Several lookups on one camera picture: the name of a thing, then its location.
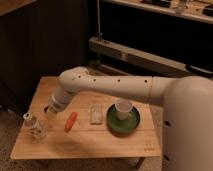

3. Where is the clear plastic bottle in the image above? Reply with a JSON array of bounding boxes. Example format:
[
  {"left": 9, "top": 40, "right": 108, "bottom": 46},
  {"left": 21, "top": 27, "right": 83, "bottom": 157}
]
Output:
[{"left": 23, "top": 113, "right": 46, "bottom": 139}]

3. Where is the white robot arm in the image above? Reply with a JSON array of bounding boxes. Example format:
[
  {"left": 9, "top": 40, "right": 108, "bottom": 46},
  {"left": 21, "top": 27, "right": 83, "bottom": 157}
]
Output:
[{"left": 48, "top": 67, "right": 213, "bottom": 171}]

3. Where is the orange carrot toy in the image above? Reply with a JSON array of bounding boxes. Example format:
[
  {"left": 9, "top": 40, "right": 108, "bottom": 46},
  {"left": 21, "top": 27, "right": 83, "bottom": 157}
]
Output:
[{"left": 65, "top": 112, "right": 77, "bottom": 132}]

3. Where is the wooden low table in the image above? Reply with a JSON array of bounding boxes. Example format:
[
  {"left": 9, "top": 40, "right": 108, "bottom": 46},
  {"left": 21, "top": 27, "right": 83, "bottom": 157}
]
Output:
[{"left": 11, "top": 77, "right": 161, "bottom": 159}]

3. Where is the green round plate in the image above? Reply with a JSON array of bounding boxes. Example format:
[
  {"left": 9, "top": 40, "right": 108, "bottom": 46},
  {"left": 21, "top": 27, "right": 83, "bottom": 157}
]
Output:
[{"left": 106, "top": 105, "right": 140, "bottom": 134}]

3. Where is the white plastic cup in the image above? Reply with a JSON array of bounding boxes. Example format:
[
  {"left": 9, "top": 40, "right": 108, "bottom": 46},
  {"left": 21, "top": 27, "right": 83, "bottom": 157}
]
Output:
[{"left": 115, "top": 98, "right": 133, "bottom": 120}]

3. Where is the vertical metal rod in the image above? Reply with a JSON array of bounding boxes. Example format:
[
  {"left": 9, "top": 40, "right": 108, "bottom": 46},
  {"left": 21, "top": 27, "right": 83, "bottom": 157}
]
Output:
[{"left": 96, "top": 0, "right": 102, "bottom": 41}]

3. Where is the grey metal shelf beam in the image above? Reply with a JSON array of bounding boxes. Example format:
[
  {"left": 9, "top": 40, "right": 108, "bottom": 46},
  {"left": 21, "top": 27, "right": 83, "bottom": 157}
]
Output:
[{"left": 89, "top": 37, "right": 213, "bottom": 79}]

